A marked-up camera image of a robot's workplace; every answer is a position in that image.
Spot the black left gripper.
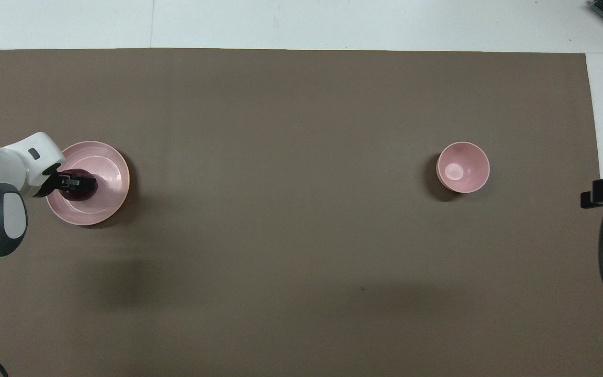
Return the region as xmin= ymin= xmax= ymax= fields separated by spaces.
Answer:
xmin=33 ymin=162 xmax=97 ymax=199

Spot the dark red apple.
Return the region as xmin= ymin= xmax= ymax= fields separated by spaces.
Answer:
xmin=59 ymin=168 xmax=96 ymax=203

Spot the pink plate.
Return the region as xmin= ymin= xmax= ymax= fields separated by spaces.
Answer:
xmin=46 ymin=141 xmax=131 ymax=226

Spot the pink bowl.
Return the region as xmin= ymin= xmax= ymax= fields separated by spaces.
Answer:
xmin=435 ymin=141 xmax=491 ymax=194

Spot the brown table mat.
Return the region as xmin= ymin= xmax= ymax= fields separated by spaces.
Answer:
xmin=0 ymin=48 xmax=603 ymax=377

